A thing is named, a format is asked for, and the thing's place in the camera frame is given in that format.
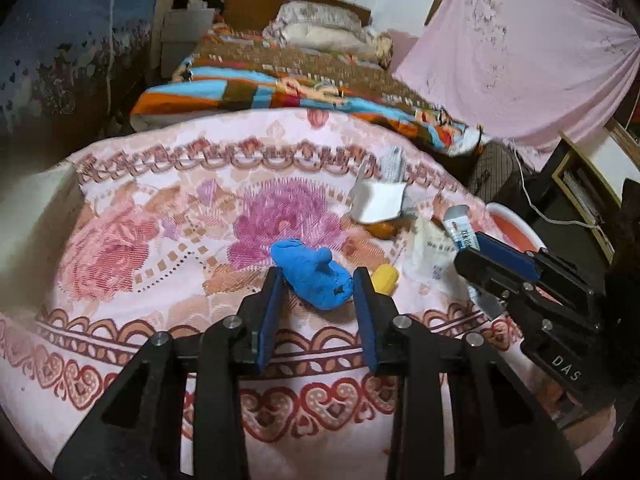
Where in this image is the orange fruit peel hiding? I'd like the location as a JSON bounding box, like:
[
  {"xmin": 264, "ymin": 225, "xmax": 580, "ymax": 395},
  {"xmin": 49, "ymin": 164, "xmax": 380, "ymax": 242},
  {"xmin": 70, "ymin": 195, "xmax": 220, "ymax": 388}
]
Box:
[{"xmin": 363, "ymin": 220, "xmax": 400, "ymax": 240}]

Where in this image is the wooden bed headboard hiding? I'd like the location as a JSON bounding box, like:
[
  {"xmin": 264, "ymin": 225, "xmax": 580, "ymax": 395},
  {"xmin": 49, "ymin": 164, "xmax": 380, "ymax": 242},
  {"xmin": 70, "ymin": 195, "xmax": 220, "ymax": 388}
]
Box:
[{"xmin": 221, "ymin": 0, "xmax": 371, "ymax": 30}]

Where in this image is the white bedside cabinet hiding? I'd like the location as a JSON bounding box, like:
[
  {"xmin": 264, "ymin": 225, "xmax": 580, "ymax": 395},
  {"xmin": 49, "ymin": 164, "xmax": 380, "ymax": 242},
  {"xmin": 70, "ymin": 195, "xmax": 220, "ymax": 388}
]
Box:
[{"xmin": 160, "ymin": 9, "xmax": 217, "ymax": 78}]

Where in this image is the colourful striped bed quilt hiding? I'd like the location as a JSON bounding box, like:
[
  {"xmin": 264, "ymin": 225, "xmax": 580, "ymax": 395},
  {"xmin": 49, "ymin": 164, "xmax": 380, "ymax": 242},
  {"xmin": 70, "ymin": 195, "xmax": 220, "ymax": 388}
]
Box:
[{"xmin": 130, "ymin": 24, "xmax": 483, "ymax": 157}]

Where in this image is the yellow bottle cap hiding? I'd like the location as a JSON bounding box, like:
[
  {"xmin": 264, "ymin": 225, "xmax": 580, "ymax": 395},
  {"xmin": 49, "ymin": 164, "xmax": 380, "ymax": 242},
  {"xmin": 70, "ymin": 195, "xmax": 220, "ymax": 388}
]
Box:
[{"xmin": 371, "ymin": 263, "xmax": 399, "ymax": 296}]

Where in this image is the white crumpled plastic bag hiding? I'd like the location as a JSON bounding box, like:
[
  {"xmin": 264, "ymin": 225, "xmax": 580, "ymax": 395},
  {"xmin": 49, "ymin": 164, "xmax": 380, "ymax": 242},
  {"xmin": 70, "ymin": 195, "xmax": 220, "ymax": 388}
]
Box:
[{"xmin": 402, "ymin": 217, "xmax": 466, "ymax": 297}]

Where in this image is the blue glove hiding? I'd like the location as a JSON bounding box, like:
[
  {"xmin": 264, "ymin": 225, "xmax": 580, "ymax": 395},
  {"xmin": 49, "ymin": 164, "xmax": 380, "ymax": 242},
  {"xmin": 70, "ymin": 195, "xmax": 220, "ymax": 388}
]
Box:
[{"xmin": 270, "ymin": 238, "xmax": 352, "ymax": 311}]

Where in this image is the red plastic basin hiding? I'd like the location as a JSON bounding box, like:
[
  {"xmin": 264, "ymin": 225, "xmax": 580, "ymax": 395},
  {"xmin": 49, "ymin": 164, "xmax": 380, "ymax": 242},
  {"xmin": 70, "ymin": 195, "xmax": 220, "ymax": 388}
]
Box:
[{"xmin": 486, "ymin": 203, "xmax": 546, "ymax": 252}]

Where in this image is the blue fabric wardrobe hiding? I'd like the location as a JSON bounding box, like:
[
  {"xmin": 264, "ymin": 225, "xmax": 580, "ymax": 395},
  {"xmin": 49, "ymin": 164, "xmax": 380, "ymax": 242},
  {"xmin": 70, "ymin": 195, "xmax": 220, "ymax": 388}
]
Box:
[{"xmin": 1, "ymin": 0, "xmax": 156, "ymax": 136}]

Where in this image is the pink hanging sheet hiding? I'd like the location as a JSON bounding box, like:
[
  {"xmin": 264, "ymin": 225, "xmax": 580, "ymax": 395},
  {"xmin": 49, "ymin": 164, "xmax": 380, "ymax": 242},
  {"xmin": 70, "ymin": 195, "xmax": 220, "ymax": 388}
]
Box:
[{"xmin": 395, "ymin": 0, "xmax": 639, "ymax": 166}]

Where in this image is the pink floral blanket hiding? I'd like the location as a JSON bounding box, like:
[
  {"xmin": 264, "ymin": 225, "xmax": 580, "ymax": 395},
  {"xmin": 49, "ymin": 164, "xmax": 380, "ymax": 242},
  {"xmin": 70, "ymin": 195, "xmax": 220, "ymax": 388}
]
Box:
[{"xmin": 0, "ymin": 106, "xmax": 551, "ymax": 470}]

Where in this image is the stack of papers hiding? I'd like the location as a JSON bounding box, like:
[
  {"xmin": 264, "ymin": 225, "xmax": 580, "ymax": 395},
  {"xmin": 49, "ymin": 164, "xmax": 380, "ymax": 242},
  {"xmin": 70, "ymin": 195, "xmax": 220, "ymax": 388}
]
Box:
[{"xmin": 562, "ymin": 172, "xmax": 603, "ymax": 223}]

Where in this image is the white power cable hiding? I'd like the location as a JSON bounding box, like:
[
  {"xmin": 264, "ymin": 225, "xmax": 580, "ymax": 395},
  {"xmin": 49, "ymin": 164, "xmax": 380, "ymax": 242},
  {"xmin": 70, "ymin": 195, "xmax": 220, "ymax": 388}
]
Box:
[{"xmin": 508, "ymin": 144, "xmax": 614, "ymax": 231}]

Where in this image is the wooden desk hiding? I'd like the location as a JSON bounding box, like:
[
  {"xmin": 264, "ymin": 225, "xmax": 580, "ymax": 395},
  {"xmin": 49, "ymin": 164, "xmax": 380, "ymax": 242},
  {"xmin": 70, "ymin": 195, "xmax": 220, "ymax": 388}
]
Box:
[{"xmin": 551, "ymin": 118, "xmax": 639, "ymax": 262}]

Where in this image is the cream pillow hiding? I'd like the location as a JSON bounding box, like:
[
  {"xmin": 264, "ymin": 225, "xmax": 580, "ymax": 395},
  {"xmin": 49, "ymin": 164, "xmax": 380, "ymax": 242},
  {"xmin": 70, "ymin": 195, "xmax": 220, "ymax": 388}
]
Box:
[{"xmin": 262, "ymin": 22, "xmax": 394, "ymax": 68}]

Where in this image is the white paper box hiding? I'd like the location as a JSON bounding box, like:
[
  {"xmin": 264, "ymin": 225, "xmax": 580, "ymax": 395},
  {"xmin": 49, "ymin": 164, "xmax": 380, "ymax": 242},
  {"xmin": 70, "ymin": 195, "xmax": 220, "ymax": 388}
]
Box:
[{"xmin": 349, "ymin": 162, "xmax": 407, "ymax": 226}]

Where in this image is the black mesh fan heater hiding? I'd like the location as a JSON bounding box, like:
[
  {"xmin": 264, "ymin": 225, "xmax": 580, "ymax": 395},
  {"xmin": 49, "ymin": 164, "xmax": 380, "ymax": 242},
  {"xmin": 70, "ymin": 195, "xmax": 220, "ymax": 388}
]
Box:
[{"xmin": 466, "ymin": 142, "xmax": 520, "ymax": 203}]

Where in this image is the floral pillow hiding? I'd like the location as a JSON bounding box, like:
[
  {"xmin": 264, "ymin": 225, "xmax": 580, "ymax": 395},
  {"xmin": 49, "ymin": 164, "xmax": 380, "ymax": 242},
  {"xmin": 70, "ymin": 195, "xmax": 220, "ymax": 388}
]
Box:
[{"xmin": 270, "ymin": 0, "xmax": 362, "ymax": 32}]

